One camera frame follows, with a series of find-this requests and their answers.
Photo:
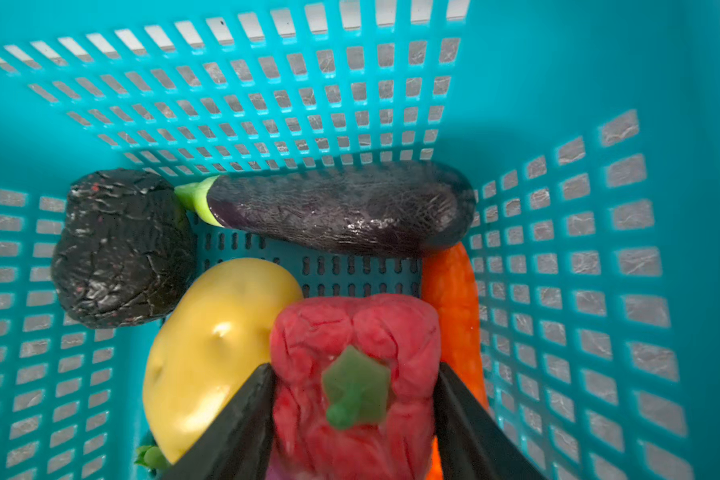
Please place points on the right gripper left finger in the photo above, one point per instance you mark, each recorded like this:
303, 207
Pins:
238, 443

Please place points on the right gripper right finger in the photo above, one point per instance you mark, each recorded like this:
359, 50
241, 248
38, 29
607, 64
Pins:
470, 443

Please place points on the black toy avocado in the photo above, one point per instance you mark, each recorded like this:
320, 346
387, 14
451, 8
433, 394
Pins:
126, 253

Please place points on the teal plastic basket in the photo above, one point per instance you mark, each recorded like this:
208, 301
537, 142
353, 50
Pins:
590, 131

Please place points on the green toy vegetable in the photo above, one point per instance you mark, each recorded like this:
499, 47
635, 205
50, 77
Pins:
151, 458

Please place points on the yellow toy potato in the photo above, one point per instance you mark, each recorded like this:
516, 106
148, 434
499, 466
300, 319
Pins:
218, 334

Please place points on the orange toy carrot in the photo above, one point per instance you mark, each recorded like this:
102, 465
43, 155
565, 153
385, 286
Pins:
449, 285

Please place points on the dark purple toy eggplant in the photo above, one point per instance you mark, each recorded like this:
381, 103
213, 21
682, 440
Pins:
385, 210

